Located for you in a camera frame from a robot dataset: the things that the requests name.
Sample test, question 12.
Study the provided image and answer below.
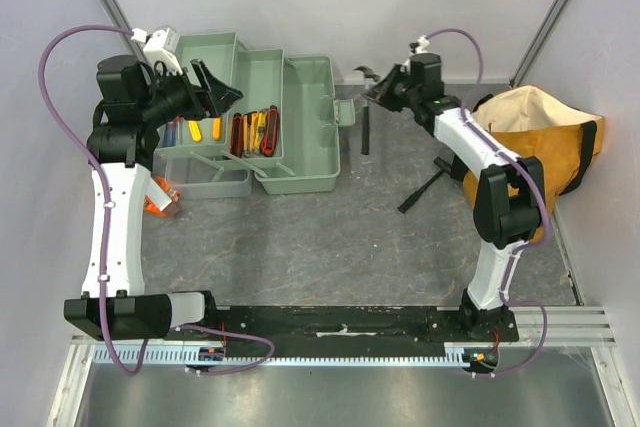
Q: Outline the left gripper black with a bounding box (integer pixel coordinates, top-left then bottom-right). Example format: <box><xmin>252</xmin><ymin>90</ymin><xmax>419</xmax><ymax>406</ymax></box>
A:
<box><xmin>138</xmin><ymin>59</ymin><xmax>242</xmax><ymax>128</ymax></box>

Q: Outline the hammer black handle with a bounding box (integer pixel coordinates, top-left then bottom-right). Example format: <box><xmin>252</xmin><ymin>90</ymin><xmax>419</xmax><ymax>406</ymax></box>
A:
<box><xmin>355</xmin><ymin>65</ymin><xmax>381</xmax><ymax>156</ymax></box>

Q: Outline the yellow handle screwdriver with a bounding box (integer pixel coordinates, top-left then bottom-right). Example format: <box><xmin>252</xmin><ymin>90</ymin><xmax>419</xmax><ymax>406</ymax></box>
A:
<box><xmin>187</xmin><ymin>120</ymin><xmax>203</xmax><ymax>143</ymax></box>
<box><xmin>212</xmin><ymin>117</ymin><xmax>222</xmax><ymax>141</ymax></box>

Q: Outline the yellow black utility knife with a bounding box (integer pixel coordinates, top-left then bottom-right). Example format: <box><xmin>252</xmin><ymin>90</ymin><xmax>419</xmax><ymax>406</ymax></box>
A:
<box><xmin>243</xmin><ymin>111</ymin><xmax>258</xmax><ymax>156</ymax></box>
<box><xmin>253</xmin><ymin>110</ymin><xmax>267</xmax><ymax>152</ymax></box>

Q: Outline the red handle screwdriver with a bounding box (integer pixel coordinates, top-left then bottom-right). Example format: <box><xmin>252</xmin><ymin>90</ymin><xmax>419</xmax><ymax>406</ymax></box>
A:
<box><xmin>174</xmin><ymin>116</ymin><xmax>182</xmax><ymax>146</ymax></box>

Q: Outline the green translucent tool box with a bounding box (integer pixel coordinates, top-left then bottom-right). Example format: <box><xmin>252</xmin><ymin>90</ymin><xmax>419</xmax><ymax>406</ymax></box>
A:
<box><xmin>153</xmin><ymin>33</ymin><xmax>355</xmax><ymax>199</ymax></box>

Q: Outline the black long tool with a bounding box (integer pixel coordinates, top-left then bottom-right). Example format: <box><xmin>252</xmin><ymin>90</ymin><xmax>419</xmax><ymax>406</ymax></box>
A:
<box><xmin>397</xmin><ymin>157</ymin><xmax>452</xmax><ymax>214</ymax></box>

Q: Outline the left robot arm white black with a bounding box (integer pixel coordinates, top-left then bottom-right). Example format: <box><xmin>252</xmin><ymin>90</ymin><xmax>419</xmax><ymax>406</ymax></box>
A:
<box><xmin>63</xmin><ymin>55</ymin><xmax>243</xmax><ymax>341</ymax></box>

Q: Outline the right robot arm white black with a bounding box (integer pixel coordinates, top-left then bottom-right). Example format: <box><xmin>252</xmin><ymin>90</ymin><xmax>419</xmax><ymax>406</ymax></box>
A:
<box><xmin>363</xmin><ymin>53</ymin><xmax>548</xmax><ymax>342</ymax></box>

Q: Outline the orange screw box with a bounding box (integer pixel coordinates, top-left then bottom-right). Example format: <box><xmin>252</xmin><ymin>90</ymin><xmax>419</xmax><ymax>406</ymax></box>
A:
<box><xmin>143</xmin><ymin>176</ymin><xmax>181</xmax><ymax>218</ymax></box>

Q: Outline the clear plastic screw box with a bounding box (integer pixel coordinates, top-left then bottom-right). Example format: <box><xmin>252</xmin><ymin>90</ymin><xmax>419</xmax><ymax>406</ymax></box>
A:
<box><xmin>146</xmin><ymin>179</ymin><xmax>173</xmax><ymax>213</ymax></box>

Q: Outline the mustard canvas tote bag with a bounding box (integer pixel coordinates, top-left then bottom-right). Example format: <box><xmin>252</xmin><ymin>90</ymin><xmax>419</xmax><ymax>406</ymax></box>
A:
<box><xmin>464</xmin><ymin>85</ymin><xmax>605</xmax><ymax>212</ymax></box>

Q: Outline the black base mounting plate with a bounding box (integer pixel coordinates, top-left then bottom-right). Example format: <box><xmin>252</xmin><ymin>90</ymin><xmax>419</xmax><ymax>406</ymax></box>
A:
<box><xmin>209</xmin><ymin>306</ymin><xmax>519</xmax><ymax>357</ymax></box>

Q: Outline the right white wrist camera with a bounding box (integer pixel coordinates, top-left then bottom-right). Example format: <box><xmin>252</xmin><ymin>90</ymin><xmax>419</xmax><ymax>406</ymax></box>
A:
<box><xmin>409</xmin><ymin>35</ymin><xmax>430</xmax><ymax>57</ymax></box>

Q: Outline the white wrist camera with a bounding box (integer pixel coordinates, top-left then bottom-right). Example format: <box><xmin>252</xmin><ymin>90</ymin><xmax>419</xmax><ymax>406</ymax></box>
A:
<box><xmin>409</xmin><ymin>35</ymin><xmax>430</xmax><ymax>57</ymax></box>
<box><xmin>131</xmin><ymin>26</ymin><xmax>183</xmax><ymax>75</ymax></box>

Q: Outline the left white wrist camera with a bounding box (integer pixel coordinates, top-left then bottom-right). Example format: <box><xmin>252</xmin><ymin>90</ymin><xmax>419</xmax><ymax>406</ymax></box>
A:
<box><xmin>131</xmin><ymin>26</ymin><xmax>183</xmax><ymax>75</ymax></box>

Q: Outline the blue grey cable duct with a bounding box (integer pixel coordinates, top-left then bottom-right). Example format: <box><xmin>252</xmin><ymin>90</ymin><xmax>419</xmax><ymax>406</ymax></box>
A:
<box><xmin>93</xmin><ymin>344</ymin><xmax>474</xmax><ymax>366</ymax></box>

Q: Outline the aluminium rail frame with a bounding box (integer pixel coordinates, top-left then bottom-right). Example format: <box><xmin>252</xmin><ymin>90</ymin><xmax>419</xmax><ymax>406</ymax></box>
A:
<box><xmin>47</xmin><ymin>306</ymin><xmax>637</xmax><ymax>426</ymax></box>

